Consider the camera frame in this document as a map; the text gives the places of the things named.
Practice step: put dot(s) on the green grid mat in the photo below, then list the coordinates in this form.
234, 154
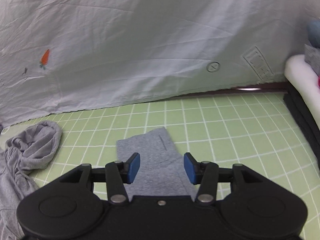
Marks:
237, 135

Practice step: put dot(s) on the grey folded garment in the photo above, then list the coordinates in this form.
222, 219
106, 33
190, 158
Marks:
312, 57

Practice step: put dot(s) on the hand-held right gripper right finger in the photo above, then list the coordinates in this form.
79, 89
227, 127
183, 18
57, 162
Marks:
191, 170

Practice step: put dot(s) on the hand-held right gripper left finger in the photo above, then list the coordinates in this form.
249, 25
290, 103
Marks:
132, 170

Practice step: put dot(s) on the dark brown baseboard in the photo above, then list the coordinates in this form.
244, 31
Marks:
225, 91

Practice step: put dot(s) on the black folded garment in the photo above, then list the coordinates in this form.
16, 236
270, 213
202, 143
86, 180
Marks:
302, 115

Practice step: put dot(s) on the grey zip hoodie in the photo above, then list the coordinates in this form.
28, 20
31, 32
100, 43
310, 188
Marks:
155, 165

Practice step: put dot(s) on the pale carrot-print bed sheet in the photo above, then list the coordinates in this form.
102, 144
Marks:
137, 42

